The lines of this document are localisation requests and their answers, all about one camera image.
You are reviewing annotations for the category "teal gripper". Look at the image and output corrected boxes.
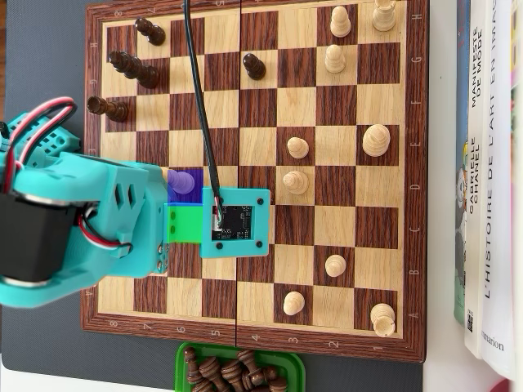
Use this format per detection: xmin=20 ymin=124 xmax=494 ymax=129
xmin=134 ymin=167 xmax=171 ymax=278

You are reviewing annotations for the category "light wooden pawn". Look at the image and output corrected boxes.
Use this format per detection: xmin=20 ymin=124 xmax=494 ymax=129
xmin=286 ymin=136 xmax=311 ymax=160
xmin=329 ymin=6 xmax=352 ymax=38
xmin=324 ymin=43 xmax=347 ymax=74
xmin=168 ymin=170 xmax=196 ymax=196
xmin=324 ymin=254 xmax=347 ymax=278
xmin=283 ymin=290 xmax=306 ymax=316

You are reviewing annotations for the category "wooden folding chessboard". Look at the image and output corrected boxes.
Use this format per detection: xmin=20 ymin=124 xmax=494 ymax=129
xmin=80 ymin=0 xmax=429 ymax=364

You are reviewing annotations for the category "light pawn centre lower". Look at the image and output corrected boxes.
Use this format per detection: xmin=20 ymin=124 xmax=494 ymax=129
xmin=282 ymin=170 xmax=311 ymax=196

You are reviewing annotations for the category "dark wooden rook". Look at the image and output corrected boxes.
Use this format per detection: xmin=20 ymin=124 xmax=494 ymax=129
xmin=87 ymin=96 xmax=130 ymax=123

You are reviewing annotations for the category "green plastic tray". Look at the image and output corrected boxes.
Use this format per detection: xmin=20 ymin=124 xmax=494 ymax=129
xmin=174 ymin=341 xmax=306 ymax=392

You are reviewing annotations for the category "dark wooden king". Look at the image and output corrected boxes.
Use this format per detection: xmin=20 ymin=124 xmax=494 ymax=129
xmin=108 ymin=51 xmax=161 ymax=90

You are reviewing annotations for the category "dark wooden pawn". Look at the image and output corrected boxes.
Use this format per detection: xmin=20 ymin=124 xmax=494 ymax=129
xmin=241 ymin=51 xmax=267 ymax=82
xmin=134 ymin=17 xmax=168 ymax=47

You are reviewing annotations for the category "light wooden rook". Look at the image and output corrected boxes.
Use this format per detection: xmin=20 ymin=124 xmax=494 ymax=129
xmin=371 ymin=0 xmax=398 ymax=33
xmin=369 ymin=302 xmax=396 ymax=338

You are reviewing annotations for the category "light wooden king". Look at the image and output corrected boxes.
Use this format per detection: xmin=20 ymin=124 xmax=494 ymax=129
xmin=361 ymin=123 xmax=391 ymax=158

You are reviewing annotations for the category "blue panda picture book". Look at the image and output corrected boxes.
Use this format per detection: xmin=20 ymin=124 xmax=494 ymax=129
xmin=452 ymin=0 xmax=471 ymax=326

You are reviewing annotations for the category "white Gabrielle Chanel book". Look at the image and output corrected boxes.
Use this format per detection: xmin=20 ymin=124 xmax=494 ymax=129
xmin=463 ymin=0 xmax=491 ymax=360

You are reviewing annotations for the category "white Histoire de l'art book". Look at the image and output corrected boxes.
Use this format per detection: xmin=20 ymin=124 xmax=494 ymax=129
xmin=480 ymin=0 xmax=516 ymax=379

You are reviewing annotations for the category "red white black servo cable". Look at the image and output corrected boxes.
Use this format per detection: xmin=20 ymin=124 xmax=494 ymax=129
xmin=76 ymin=203 xmax=135 ymax=257
xmin=0 ymin=96 xmax=78 ymax=193

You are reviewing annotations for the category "teal camera mount with board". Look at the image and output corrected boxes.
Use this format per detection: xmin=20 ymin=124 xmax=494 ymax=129
xmin=163 ymin=186 xmax=271 ymax=259

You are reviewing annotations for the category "black camera cable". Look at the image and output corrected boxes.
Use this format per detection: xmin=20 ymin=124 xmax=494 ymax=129
xmin=182 ymin=0 xmax=226 ymax=234

